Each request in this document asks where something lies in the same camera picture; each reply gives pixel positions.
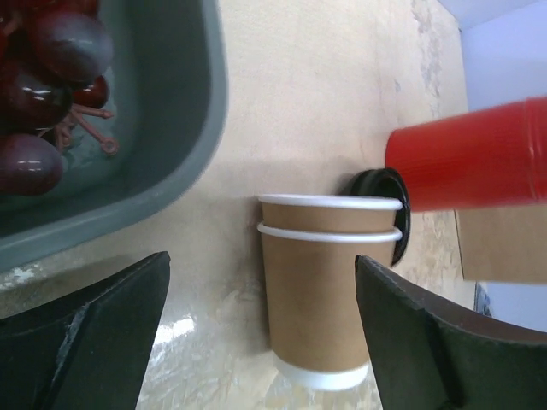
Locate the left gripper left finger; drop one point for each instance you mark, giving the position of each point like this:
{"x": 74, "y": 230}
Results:
{"x": 88, "y": 349}

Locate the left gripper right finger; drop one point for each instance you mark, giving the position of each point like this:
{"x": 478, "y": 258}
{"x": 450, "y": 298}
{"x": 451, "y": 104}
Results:
{"x": 428, "y": 352}

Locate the brown paper cup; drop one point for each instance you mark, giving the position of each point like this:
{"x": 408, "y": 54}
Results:
{"x": 314, "y": 324}
{"x": 332, "y": 214}

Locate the brown paper bag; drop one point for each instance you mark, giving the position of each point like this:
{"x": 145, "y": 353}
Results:
{"x": 503, "y": 244}

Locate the red plastic cup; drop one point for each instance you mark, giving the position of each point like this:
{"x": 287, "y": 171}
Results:
{"x": 489, "y": 158}

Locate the grey fruit tray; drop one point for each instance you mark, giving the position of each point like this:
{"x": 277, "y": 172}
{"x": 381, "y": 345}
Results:
{"x": 168, "y": 93}

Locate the dark grape bunch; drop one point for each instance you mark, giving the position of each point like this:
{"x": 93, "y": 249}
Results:
{"x": 54, "y": 55}

